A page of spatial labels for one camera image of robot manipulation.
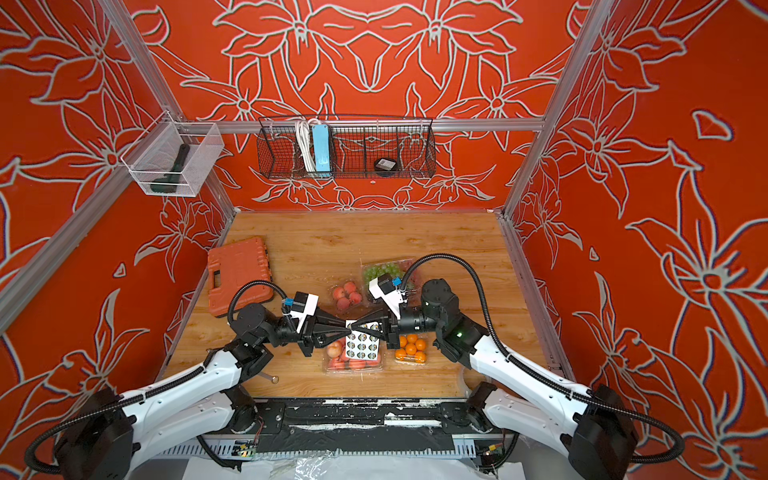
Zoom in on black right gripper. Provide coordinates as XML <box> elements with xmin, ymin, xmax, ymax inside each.
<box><xmin>358</xmin><ymin>303</ymin><xmax>450</xmax><ymax>350</ymax></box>

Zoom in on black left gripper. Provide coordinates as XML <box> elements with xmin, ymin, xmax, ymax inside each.
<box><xmin>258</xmin><ymin>306</ymin><xmax>351</xmax><ymax>361</ymax></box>

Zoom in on fruit sticker sheet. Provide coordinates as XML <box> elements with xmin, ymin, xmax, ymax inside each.
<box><xmin>343</xmin><ymin>330</ymin><xmax>381</xmax><ymax>366</ymax></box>

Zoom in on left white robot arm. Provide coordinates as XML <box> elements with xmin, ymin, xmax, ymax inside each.
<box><xmin>24</xmin><ymin>281</ymin><xmax>350</xmax><ymax>479</ymax></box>

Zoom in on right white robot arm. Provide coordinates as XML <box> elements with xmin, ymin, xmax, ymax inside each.
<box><xmin>354</xmin><ymin>253</ymin><xmax>685</xmax><ymax>479</ymax></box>

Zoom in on clear box large peaches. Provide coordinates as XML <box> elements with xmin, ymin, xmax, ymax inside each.
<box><xmin>325</xmin><ymin>339</ymin><xmax>383</xmax><ymax>374</ymax></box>

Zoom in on clear box of oranges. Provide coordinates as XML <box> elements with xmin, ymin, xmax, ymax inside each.
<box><xmin>394</xmin><ymin>334</ymin><xmax>428</xmax><ymax>365</ymax></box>

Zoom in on clear box of grapes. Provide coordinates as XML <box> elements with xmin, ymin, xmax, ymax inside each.
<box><xmin>361</xmin><ymin>258</ymin><xmax>423</xmax><ymax>295</ymax></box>

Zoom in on small metal rod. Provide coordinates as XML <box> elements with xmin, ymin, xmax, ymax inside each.
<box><xmin>252</xmin><ymin>371</ymin><xmax>280</xmax><ymax>384</ymax></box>

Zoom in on orange plastic tool case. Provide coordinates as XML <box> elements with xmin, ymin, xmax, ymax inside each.
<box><xmin>207</xmin><ymin>237</ymin><xmax>272</xmax><ymax>318</ymax></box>

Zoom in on small black device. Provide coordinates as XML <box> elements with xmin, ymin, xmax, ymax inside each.
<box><xmin>374</xmin><ymin>157</ymin><xmax>398</xmax><ymax>174</ymax></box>

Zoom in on light blue box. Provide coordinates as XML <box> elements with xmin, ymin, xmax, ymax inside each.
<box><xmin>312</xmin><ymin>124</ymin><xmax>331</xmax><ymax>175</ymax></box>

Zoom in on black tool in bin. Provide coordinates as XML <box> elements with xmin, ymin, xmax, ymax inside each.
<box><xmin>150</xmin><ymin>143</ymin><xmax>191</xmax><ymax>194</ymax></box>

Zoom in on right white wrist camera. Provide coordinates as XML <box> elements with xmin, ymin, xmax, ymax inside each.
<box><xmin>368</xmin><ymin>274</ymin><xmax>406</xmax><ymax>320</ymax></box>

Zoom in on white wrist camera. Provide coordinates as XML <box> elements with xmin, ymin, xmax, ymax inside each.
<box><xmin>368</xmin><ymin>274</ymin><xmax>406</xmax><ymax>320</ymax></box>
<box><xmin>283</xmin><ymin>292</ymin><xmax>319</xmax><ymax>333</ymax></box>

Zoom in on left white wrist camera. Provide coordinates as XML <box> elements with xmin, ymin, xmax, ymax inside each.
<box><xmin>283</xmin><ymin>292</ymin><xmax>319</xmax><ymax>333</ymax></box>

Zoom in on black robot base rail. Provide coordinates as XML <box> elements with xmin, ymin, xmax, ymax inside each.
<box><xmin>239</xmin><ymin>398</ymin><xmax>511</xmax><ymax>457</ymax></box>

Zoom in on black wire wall basket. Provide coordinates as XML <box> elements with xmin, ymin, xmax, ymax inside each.
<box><xmin>256</xmin><ymin>115</ymin><xmax>437</xmax><ymax>180</ymax></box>

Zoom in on white cable bundle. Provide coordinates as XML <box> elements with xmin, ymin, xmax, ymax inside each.
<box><xmin>295</xmin><ymin>119</ymin><xmax>316</xmax><ymax>175</ymax></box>

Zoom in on clear acrylic wall bin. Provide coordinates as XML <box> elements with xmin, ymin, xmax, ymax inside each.
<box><xmin>120</xmin><ymin>111</ymin><xmax>224</xmax><ymax>198</ymax></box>

